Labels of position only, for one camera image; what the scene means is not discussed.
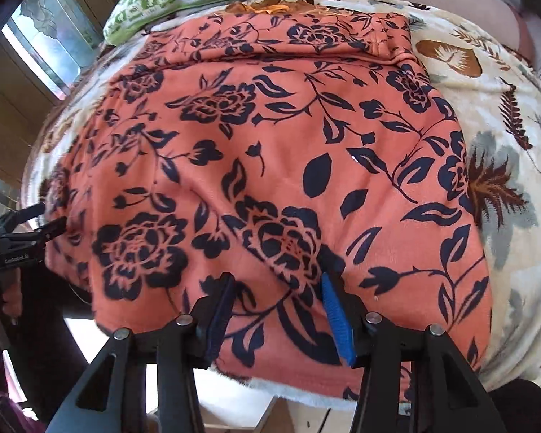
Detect person's left hand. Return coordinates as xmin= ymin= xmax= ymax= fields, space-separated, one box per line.
xmin=0 ymin=273 xmax=24 ymax=338

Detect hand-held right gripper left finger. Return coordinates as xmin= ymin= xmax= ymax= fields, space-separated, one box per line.
xmin=45 ymin=272 xmax=237 ymax=433

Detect green checkered pillow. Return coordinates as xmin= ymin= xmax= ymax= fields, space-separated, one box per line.
xmin=103 ymin=0 xmax=279 ymax=46

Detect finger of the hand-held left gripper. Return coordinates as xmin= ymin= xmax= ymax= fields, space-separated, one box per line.
xmin=0 ymin=202 xmax=47 ymax=236
xmin=0 ymin=215 xmax=68 ymax=247

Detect orange floral pants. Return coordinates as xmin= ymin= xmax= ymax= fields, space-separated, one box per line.
xmin=45 ymin=6 xmax=494 ymax=404

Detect purple cloth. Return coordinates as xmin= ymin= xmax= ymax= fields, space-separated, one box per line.
xmin=0 ymin=347 xmax=46 ymax=433

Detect person's dark trousers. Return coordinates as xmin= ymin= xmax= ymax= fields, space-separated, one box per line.
xmin=4 ymin=286 xmax=100 ymax=425

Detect window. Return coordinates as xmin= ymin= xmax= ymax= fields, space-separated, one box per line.
xmin=0 ymin=0 xmax=104 ymax=100

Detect cream leaf print blanket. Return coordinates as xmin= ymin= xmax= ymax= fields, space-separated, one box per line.
xmin=20 ymin=0 xmax=541 ymax=411

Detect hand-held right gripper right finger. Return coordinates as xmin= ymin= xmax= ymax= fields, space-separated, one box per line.
xmin=320 ymin=271 xmax=508 ymax=433

